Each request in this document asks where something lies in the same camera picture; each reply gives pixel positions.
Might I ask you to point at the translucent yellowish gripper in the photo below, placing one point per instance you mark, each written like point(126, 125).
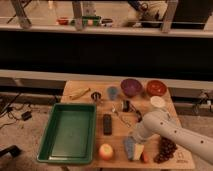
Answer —
point(138, 150)

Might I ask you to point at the blue sponge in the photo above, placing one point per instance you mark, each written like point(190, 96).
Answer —
point(129, 146)

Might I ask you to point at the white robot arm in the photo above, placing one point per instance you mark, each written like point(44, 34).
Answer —
point(160, 122)

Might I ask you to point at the orange carrot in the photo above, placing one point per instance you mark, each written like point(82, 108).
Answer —
point(144, 157)

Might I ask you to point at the bunch of dark grapes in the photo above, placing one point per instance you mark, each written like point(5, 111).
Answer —
point(167, 149)

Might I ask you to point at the metal spoon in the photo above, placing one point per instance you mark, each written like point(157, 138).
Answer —
point(120, 117)

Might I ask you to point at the red yellow apple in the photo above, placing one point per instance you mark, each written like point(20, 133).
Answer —
point(106, 151)

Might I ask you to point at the black remote control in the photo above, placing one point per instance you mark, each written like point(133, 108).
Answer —
point(107, 124)

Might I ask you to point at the black binder clip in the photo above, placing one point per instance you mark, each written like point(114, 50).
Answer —
point(125, 106)

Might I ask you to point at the white cup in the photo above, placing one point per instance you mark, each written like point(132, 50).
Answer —
point(157, 102)

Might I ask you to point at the purple bowl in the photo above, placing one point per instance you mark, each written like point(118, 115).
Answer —
point(131, 87)

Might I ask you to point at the red bowl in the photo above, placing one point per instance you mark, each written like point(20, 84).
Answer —
point(156, 88)

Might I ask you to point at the green plastic tray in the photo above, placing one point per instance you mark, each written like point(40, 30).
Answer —
point(69, 136)

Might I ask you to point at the yellow banana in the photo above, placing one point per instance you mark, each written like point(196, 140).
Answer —
point(78, 93)

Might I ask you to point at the black power adapter on floor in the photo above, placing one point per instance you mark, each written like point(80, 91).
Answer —
point(26, 115)

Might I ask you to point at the black handled knife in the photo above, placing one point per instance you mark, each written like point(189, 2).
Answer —
point(137, 112)

